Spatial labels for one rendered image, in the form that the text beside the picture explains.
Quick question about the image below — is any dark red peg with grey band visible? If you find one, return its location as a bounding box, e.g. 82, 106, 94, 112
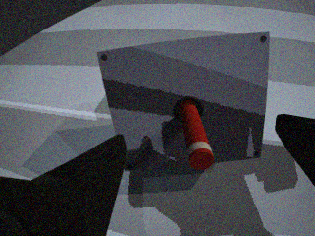
180, 99, 214, 170

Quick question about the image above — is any grey sloped panel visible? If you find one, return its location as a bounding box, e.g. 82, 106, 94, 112
97, 31, 271, 170

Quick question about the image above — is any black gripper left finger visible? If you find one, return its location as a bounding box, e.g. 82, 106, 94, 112
0, 134, 126, 236

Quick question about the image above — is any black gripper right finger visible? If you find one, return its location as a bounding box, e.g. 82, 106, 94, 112
275, 114, 315, 186

